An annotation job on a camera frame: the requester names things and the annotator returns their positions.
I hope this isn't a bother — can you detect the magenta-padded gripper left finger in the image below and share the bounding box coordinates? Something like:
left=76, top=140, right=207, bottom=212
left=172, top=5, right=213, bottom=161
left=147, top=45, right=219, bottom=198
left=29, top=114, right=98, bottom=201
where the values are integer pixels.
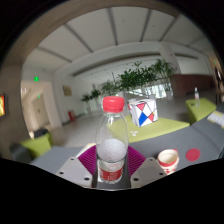
left=55, top=144, right=98, bottom=189

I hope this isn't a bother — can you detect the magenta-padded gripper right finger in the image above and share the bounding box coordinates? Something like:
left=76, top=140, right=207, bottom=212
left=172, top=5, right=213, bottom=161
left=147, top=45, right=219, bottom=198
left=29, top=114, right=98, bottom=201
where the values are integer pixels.
left=126, top=145, right=168, bottom=189

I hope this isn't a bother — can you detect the red-capped clear water bottle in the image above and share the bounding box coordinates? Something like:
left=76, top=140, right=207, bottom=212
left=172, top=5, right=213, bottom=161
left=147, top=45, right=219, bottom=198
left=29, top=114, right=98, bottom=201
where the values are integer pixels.
left=95, top=95, right=130, bottom=185

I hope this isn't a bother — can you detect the red and white mug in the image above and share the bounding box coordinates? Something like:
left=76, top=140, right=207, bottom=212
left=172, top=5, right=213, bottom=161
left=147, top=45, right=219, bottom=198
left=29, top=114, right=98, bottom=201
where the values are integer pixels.
left=157, top=148, right=180, bottom=175

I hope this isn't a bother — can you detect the lime green seat block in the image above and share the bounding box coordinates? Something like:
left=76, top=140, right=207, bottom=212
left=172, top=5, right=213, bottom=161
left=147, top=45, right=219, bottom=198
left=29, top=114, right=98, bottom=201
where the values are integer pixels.
left=20, top=133, right=53, bottom=158

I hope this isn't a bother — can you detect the flat round red coaster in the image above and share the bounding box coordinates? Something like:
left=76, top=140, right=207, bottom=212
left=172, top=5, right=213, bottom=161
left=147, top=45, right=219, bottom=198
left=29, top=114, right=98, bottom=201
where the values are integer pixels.
left=185, top=148, right=202, bottom=163

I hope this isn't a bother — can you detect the black bag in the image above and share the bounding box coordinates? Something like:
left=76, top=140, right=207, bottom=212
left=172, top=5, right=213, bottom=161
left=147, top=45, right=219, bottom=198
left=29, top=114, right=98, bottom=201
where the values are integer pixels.
left=33, top=128, right=49, bottom=139

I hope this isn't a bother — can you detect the dark grey seat block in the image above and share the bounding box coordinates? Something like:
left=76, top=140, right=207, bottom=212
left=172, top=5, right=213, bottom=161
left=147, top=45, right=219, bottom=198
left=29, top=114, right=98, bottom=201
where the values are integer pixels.
left=9, top=143, right=33, bottom=164

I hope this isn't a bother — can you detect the white red blue cube box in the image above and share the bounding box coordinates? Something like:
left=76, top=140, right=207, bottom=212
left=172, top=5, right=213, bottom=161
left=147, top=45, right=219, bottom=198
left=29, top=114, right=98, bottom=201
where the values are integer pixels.
left=127, top=98, right=159, bottom=128

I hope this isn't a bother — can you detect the row of green potted plants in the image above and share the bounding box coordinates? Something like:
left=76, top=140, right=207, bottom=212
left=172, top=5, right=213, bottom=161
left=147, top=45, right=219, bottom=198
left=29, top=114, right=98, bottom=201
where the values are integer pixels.
left=80, top=59, right=176, bottom=111

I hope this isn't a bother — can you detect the person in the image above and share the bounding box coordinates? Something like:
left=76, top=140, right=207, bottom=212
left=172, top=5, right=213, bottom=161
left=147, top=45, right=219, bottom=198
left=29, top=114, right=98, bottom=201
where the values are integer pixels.
left=215, top=66, right=224, bottom=93

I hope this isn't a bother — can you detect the brown wall plaque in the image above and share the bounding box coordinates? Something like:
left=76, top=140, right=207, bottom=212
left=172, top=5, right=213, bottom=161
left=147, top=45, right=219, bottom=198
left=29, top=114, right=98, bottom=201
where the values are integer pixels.
left=63, top=85, right=73, bottom=97

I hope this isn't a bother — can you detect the orange wall display screen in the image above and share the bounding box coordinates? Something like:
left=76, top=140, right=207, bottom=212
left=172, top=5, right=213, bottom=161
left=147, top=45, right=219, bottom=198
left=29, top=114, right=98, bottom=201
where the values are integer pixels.
left=0, top=94, right=7, bottom=118

